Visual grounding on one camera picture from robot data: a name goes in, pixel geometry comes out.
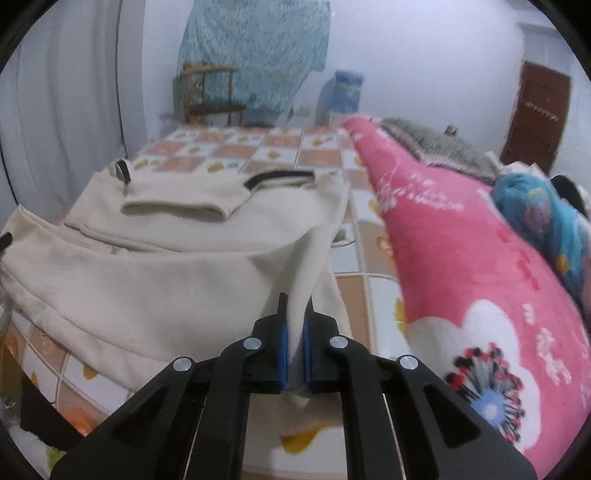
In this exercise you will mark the blue patterned cloth bundle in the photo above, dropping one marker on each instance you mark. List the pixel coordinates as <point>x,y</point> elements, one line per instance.
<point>554,228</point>

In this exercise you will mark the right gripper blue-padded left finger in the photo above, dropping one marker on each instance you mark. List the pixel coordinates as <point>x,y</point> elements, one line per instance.
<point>189,421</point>

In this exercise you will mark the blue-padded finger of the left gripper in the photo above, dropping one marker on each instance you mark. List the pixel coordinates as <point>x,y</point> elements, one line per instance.
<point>5,241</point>

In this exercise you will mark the wooden chair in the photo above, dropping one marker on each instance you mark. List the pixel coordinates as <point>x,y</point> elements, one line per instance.
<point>209,90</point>

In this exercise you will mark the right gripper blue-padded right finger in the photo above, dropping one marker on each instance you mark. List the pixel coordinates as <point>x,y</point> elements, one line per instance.
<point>401,421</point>

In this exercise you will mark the brown wooden door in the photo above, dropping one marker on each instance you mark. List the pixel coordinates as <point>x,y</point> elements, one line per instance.
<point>539,117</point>

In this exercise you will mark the orange checked bed sheet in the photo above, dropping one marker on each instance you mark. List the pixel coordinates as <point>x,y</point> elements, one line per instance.
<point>50,399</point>

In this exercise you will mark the cream jacket with black trim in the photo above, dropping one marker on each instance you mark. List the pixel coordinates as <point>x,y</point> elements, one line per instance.
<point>165,265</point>

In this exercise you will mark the teal patterned hanging cloth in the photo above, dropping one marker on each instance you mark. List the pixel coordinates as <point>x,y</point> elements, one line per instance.
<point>273,45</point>

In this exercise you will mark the grey patterned blanket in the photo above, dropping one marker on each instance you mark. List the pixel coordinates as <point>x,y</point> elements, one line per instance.
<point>440,150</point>

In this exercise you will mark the blue water jug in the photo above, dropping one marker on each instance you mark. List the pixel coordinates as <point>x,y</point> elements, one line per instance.
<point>346,92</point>

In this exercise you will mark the pink floral blanket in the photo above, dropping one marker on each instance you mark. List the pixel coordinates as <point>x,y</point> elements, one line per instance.
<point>485,312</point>

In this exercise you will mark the white curtain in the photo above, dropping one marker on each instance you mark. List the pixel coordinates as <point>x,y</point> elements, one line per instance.
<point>71,102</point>

